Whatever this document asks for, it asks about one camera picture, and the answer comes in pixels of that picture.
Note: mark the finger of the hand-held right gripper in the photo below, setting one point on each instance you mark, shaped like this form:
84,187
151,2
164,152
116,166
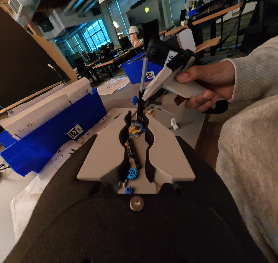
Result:
158,82

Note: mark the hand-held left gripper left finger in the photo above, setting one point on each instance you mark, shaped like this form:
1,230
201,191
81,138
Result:
102,156

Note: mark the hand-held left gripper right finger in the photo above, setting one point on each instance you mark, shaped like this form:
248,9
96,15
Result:
169,156

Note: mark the lego beam and axle assembly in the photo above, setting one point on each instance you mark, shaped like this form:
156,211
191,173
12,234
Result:
140,108

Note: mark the grey axle rod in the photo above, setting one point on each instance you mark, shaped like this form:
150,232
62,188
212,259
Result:
174,123

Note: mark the person's right forearm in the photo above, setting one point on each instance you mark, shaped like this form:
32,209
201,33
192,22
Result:
256,71

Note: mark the pile of lego pieces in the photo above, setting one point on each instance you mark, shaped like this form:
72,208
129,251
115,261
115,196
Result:
132,173

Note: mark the lego instruction booklet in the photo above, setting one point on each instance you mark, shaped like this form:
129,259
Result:
115,113

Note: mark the person's right hand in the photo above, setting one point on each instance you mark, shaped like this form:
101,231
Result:
212,76

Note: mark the black monitor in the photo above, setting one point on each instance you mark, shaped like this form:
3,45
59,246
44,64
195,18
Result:
151,32

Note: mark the blue plastic bin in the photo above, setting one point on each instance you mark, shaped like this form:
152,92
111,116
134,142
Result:
134,70
43,141

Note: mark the white board piece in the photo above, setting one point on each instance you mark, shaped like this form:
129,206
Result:
186,40

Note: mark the mannequin head with hard hat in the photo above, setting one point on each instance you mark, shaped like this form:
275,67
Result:
133,30

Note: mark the printed paper sheet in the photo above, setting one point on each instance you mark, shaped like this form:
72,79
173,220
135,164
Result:
113,85

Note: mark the brown cardboard piece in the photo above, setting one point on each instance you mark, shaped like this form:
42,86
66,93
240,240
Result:
208,44

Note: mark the round ceiling lamp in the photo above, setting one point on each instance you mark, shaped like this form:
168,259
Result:
115,24

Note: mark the wooden desk with black legs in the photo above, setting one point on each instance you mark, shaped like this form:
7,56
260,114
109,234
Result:
208,18

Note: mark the large grid window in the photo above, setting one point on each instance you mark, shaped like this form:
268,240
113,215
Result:
95,34

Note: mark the black office chair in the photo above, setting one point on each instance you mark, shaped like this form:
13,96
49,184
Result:
81,68
260,17

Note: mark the white cardboard box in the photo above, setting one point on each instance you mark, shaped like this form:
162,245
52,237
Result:
32,113

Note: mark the black speaker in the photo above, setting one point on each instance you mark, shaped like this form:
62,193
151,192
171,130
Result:
46,26

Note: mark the white air vent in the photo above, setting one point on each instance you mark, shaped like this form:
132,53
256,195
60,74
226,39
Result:
15,3

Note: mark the large wall screen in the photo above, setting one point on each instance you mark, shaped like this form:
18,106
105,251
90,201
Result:
139,13

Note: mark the black panel with wooden frame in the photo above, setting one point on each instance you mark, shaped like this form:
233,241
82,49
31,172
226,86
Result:
26,60

